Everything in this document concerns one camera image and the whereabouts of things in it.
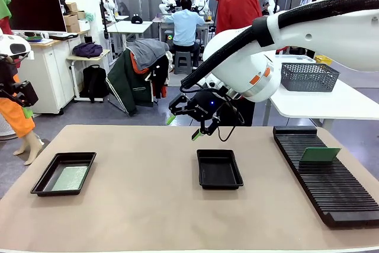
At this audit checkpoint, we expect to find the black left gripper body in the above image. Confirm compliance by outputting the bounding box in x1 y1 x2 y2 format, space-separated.
0 55 19 91

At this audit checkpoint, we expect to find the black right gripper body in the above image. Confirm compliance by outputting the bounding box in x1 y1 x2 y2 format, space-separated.
185 90 227 123

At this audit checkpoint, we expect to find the black ESD tray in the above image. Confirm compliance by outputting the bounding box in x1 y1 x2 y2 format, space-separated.
196 149 245 190
30 152 97 197

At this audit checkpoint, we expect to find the green circuit board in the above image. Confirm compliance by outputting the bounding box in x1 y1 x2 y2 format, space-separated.
299 147 342 164
52 166 89 191

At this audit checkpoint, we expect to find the mannequin in orange trousers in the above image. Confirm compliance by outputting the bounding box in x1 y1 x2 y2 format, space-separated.
0 0 44 166

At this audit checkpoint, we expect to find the white cabinet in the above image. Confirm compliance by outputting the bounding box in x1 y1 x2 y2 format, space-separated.
17 30 89 115

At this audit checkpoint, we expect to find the grey plastic stool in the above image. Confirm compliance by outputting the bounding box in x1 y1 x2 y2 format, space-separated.
173 51 192 75

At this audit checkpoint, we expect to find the black jacket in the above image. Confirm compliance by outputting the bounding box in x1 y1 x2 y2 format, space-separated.
146 54 170 100

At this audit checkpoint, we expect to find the dark green jacket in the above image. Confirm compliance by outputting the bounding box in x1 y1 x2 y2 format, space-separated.
105 47 158 117

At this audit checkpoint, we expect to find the black keyboard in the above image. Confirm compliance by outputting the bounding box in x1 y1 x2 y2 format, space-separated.
49 33 79 41

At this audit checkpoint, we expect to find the black computer monitor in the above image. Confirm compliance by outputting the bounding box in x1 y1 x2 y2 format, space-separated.
6 0 68 33

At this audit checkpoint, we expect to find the black backpack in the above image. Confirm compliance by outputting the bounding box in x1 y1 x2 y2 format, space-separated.
80 64 110 104

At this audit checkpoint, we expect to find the grey hoodie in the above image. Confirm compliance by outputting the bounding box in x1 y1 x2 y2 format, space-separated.
127 39 170 71

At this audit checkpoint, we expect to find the small wooden top desk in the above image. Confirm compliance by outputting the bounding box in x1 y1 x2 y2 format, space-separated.
66 49 112 103

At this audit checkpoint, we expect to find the purple bag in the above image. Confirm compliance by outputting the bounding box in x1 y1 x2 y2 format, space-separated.
72 41 104 59

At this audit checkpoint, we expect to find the person in light blue shirt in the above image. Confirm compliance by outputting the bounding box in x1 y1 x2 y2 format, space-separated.
164 0 205 69

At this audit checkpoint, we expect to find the white background desk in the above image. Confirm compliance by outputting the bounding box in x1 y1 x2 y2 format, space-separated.
106 20 153 55

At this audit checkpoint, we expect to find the clear plastic container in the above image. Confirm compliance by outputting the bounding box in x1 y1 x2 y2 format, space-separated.
274 54 317 64

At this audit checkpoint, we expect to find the grey mesh basket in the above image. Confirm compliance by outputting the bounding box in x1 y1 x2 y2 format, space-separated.
280 62 341 92

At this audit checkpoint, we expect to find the person in red jacket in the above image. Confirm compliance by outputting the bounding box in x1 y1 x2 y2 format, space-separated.
209 0 275 127

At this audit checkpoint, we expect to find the white side table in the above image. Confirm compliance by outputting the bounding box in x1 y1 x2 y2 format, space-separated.
263 50 379 131

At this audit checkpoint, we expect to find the black slotted board rack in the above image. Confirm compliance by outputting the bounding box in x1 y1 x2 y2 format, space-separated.
272 126 379 229

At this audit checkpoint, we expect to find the thin black camera cable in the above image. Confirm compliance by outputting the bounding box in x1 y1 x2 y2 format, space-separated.
217 98 245 143

